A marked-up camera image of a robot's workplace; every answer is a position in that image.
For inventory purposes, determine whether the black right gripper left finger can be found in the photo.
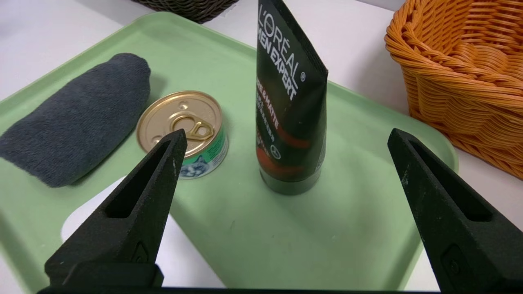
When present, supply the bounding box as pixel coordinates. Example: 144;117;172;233
44;129;188;288

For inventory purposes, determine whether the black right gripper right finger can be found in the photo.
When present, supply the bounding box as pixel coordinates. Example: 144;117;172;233
387;128;523;292

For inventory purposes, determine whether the dark grey towel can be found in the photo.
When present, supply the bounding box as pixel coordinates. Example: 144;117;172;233
0;53;151;188

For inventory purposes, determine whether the cat food tin can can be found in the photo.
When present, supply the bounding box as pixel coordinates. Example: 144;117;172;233
136;91;229;179

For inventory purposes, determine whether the black face cream tube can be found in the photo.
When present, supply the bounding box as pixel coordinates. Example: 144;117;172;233
256;0;329;195

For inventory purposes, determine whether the orange wicker basket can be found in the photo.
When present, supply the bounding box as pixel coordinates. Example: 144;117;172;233
384;0;523;180

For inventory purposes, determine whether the dark brown wicker basket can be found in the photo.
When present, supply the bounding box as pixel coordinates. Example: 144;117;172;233
131;0;239;24

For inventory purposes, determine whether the light green plastic tray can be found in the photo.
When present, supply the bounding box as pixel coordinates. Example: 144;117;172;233
0;11;459;291

